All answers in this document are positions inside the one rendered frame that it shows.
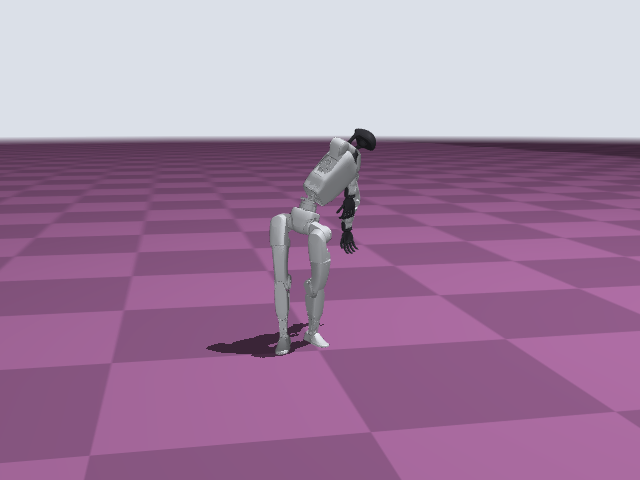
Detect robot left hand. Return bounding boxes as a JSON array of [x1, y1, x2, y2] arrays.
[[336, 187, 355, 220]]

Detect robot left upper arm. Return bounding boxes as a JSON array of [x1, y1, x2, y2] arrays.
[[329, 137, 361, 158]]

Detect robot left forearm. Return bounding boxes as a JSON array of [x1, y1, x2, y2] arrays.
[[347, 153, 361, 195]]

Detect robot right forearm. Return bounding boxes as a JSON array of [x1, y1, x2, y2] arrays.
[[341, 206, 358, 229]]

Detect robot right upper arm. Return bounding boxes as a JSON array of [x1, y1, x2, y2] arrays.
[[353, 173, 360, 207]]

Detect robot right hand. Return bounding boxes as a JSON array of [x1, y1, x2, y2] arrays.
[[340, 222, 358, 254]]

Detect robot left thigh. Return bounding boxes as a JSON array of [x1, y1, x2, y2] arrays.
[[303, 221, 332, 296]]

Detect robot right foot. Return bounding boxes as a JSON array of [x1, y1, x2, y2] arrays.
[[275, 334, 291, 355]]

